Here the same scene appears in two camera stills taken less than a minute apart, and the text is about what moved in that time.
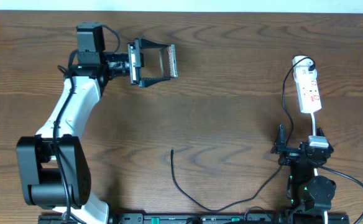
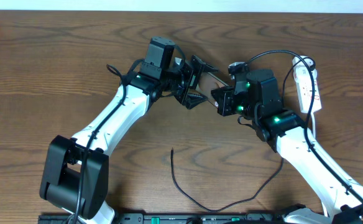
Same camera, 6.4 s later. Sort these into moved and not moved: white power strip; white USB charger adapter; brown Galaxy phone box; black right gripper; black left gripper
Moved: black right gripper; black left gripper; brown Galaxy phone box
Not moved: white power strip; white USB charger adapter
